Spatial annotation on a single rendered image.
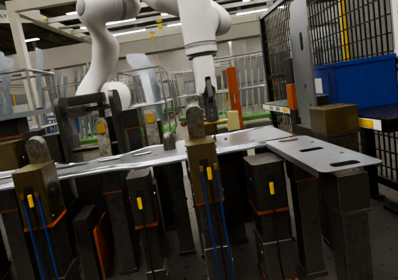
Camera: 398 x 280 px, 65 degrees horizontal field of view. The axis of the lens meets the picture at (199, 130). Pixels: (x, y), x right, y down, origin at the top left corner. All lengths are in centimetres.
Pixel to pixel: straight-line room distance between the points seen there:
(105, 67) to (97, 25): 18
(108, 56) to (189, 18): 50
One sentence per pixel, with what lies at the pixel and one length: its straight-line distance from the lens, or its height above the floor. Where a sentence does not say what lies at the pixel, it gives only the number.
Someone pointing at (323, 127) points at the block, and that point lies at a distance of 77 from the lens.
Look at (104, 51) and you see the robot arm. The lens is 124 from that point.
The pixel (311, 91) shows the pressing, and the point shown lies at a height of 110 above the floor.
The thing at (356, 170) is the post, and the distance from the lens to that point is 55.
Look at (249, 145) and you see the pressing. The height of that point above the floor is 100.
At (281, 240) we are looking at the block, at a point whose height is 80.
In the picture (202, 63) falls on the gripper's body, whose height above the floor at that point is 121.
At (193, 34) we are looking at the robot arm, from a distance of 82.
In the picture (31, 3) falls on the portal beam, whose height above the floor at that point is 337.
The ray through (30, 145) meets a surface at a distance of 76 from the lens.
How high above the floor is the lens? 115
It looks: 8 degrees down
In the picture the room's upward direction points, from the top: 9 degrees counter-clockwise
